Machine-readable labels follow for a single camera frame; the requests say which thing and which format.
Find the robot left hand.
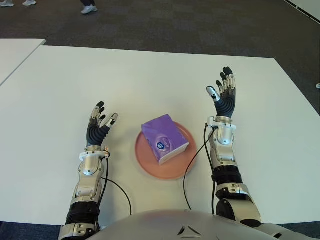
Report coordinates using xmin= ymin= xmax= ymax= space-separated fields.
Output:
xmin=85 ymin=100 xmax=119 ymax=147

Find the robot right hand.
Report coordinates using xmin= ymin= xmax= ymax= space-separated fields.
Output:
xmin=206 ymin=66 xmax=237 ymax=118

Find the purple tissue paper pack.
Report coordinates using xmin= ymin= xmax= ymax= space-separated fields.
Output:
xmin=141 ymin=113 xmax=190 ymax=166

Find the round pink plate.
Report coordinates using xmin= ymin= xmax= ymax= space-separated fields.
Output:
xmin=134 ymin=121 xmax=198 ymax=181

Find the white side table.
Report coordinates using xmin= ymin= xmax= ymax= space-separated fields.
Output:
xmin=0 ymin=38 xmax=47 ymax=87

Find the silver robot torso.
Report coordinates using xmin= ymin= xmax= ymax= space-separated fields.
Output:
xmin=96 ymin=209 xmax=320 ymax=240

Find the man in blue polo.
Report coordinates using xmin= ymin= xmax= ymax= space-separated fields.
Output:
xmin=80 ymin=0 xmax=99 ymax=15

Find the man in light blue shirt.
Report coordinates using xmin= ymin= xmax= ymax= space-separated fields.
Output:
xmin=0 ymin=0 xmax=37 ymax=8

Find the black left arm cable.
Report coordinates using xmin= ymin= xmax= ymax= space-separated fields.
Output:
xmin=99 ymin=156 xmax=133 ymax=216

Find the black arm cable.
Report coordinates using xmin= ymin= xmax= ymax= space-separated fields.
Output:
xmin=182 ymin=123 xmax=218 ymax=216
xmin=99 ymin=156 xmax=133 ymax=216

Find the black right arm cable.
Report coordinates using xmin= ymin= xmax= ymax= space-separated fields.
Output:
xmin=182 ymin=123 xmax=218 ymax=216

